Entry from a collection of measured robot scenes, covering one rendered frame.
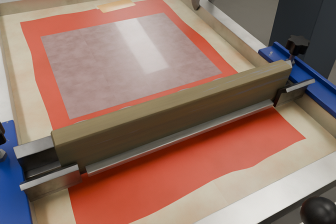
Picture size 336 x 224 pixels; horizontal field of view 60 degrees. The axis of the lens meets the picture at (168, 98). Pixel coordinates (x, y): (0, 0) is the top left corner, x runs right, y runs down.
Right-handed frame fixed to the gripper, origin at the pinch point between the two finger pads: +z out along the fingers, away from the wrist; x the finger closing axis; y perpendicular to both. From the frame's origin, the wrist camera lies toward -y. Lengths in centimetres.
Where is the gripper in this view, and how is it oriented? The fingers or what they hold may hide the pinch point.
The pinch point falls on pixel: (204, 5)
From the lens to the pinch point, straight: 87.5
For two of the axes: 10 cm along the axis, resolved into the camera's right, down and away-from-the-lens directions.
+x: -8.9, 2.8, -3.6
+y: -4.5, -6.4, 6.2
